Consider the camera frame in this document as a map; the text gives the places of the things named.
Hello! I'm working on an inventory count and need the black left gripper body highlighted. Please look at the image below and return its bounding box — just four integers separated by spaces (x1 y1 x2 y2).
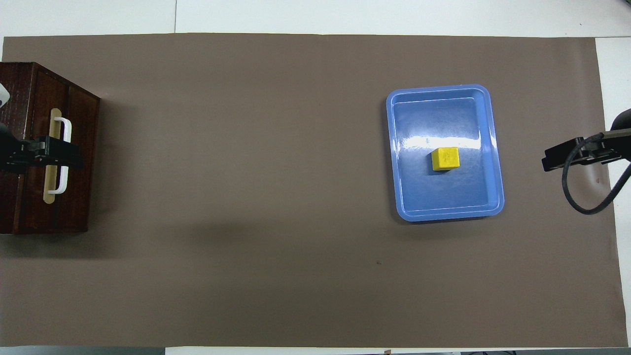
0 122 23 173

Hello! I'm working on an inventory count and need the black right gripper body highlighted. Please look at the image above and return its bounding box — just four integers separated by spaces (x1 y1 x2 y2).
613 109 631 161

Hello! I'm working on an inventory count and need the white drawer handle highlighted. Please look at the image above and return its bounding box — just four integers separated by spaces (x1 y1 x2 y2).
48 117 72 194

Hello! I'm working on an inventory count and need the light wood drawer dark front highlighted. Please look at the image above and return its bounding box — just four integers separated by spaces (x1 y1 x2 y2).
31 67 70 233

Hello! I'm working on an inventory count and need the yellow block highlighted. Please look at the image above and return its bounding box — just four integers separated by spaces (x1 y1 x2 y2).
431 147 461 172

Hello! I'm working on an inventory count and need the dark wooden drawer cabinet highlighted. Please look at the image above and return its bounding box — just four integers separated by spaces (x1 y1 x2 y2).
0 62 101 235

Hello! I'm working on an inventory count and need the blue plastic tray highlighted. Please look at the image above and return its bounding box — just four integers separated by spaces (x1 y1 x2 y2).
386 84 505 222

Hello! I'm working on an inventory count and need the brown table mat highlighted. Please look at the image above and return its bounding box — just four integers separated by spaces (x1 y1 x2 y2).
0 33 628 348

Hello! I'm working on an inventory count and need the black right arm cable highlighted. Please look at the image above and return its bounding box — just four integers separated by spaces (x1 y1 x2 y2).
562 132 631 215

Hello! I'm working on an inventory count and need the beige handle backing strip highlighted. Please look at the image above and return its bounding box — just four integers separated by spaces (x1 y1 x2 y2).
43 108 61 204

